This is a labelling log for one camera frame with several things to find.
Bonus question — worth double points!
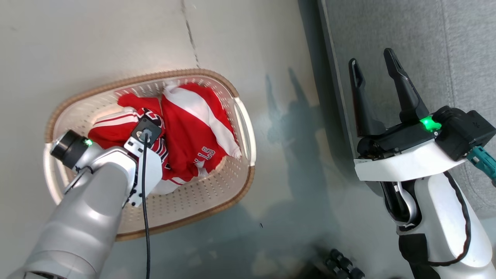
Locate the black left camera cable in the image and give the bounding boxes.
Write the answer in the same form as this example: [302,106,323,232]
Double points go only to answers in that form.
[141,132,152,279]

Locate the teal plug right camera cable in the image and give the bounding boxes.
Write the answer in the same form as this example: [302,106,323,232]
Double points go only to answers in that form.
[466,146,496,186]

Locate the red and white clothing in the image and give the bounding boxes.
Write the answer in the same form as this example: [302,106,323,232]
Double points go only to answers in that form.
[87,82,243,195]

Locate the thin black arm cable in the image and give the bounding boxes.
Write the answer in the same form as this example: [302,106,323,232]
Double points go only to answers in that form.
[64,166,94,194]
[425,170,472,268]

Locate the white perforated laundry basket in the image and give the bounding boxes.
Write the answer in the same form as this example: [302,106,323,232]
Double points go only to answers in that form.
[43,69,257,241]

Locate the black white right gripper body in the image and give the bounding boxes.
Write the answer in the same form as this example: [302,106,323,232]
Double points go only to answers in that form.
[354,119,468,183]

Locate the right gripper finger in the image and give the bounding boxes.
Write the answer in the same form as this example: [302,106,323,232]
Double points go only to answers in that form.
[348,58,387,137]
[383,48,430,124]

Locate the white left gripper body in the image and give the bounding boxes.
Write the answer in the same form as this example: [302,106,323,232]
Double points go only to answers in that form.
[123,136,164,208]

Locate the grey fabric sofa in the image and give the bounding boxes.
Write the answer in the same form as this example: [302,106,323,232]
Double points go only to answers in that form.
[318,0,496,217]

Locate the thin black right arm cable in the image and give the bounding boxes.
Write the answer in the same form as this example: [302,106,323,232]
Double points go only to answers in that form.
[425,170,472,268]

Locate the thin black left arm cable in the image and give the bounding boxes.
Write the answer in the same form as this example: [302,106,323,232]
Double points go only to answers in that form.
[64,166,94,194]

